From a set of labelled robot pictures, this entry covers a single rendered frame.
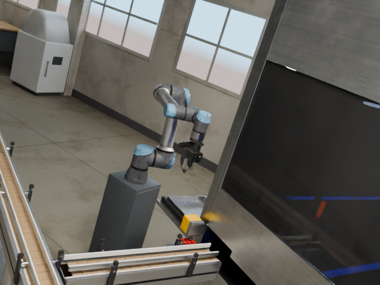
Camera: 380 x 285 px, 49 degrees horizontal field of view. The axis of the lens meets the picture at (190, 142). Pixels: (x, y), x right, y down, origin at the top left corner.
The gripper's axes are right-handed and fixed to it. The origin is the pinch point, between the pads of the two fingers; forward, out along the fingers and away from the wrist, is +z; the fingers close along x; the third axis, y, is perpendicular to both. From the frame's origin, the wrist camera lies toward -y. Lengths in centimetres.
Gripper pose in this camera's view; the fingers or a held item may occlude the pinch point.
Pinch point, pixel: (184, 170)
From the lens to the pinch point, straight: 230.4
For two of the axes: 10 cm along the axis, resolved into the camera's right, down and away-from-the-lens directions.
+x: 8.1, 0.8, 5.8
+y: 5.1, 4.1, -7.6
